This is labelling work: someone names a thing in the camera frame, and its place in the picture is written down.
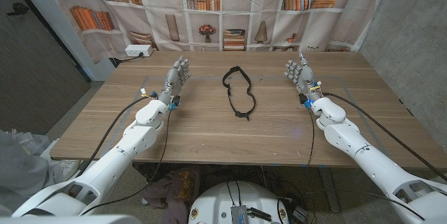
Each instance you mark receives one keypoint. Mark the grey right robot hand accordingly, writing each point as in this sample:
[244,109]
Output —
[305,79]

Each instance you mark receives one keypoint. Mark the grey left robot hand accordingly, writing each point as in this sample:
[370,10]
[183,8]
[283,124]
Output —
[174,79]

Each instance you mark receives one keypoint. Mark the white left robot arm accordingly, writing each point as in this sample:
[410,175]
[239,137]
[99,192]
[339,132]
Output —
[115,157]

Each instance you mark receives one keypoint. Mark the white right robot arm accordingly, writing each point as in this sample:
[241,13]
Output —
[366,154]

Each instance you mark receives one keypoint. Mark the white power strip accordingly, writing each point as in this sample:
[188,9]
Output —
[138,50]

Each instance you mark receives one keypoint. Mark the printed bookshelf backdrop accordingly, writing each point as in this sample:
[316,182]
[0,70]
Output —
[157,25]

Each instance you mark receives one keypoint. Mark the purple brown cloth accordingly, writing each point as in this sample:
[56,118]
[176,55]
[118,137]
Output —
[174,189]

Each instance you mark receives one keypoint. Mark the grey table leg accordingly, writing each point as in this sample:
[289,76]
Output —
[328,189]

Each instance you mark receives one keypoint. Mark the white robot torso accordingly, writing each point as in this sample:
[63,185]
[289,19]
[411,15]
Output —
[216,199]

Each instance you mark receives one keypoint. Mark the dark door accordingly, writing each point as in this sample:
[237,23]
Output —
[35,77]

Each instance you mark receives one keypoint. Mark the black device on torso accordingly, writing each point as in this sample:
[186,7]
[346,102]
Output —
[259,214]

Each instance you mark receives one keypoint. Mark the grey finned box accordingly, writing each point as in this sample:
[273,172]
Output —
[239,215]

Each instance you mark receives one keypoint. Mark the clear plastic container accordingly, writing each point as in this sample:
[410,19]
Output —
[31,140]

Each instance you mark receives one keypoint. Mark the person in grey clothing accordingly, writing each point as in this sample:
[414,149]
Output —
[21,175]

